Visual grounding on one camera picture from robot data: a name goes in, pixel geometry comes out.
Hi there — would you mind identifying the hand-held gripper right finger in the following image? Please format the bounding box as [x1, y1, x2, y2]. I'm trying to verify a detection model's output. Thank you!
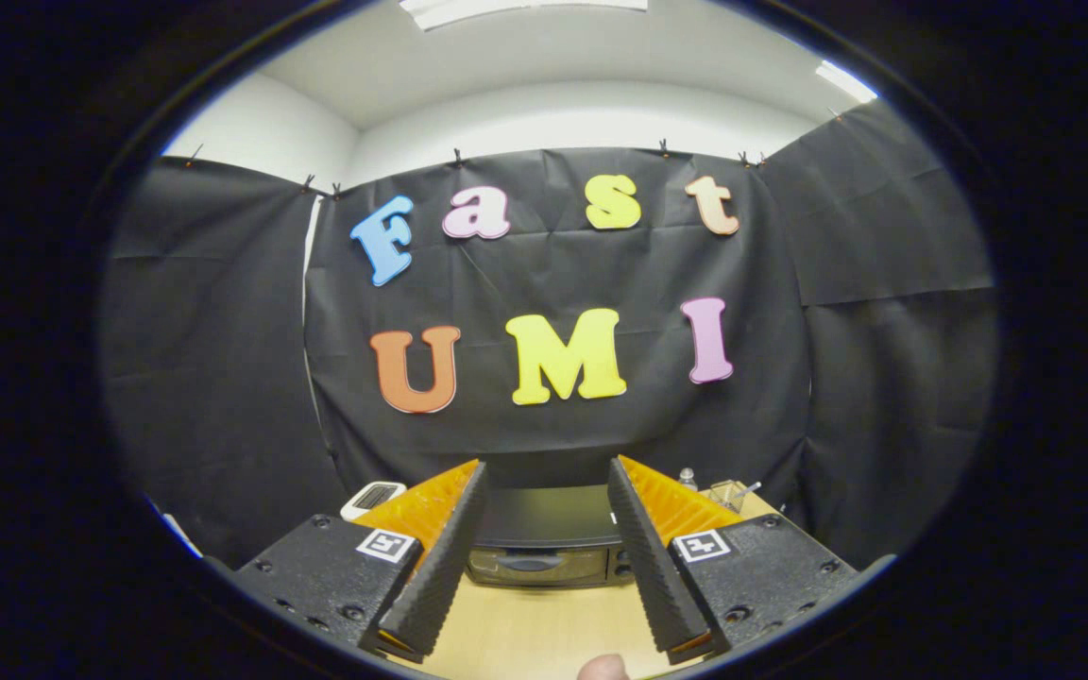
[606, 455, 859, 667]

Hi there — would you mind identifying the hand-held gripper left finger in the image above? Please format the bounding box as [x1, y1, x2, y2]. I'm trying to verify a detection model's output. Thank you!
[237, 459, 490, 664]

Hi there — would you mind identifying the black toaster oven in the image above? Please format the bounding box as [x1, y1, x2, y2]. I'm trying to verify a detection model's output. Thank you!
[466, 485, 635, 588]

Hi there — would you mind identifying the white slot toaster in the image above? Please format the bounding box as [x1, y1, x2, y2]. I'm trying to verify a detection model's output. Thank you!
[340, 481, 408, 522]

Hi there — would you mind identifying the clear glass container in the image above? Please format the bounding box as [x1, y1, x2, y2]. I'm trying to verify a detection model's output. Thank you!
[706, 480, 762, 514]

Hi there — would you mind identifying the ceiling light panel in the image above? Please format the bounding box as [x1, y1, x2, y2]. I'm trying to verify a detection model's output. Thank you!
[399, 0, 649, 31]
[815, 60, 878, 103]

